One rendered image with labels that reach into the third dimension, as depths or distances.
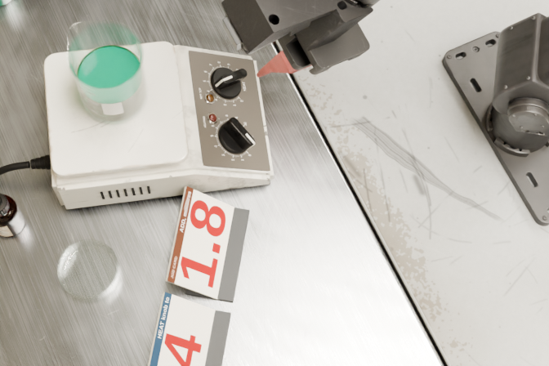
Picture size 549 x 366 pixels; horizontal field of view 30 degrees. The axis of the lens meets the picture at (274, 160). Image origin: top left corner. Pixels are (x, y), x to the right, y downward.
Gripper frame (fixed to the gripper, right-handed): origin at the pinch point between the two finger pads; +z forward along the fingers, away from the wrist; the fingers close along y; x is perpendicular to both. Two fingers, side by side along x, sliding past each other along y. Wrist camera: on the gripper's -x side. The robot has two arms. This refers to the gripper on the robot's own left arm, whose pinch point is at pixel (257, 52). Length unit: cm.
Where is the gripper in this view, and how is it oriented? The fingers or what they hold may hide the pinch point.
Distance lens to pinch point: 90.8
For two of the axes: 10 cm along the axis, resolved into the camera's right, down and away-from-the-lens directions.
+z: -5.4, 3.5, 7.6
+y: 4.8, 8.7, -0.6
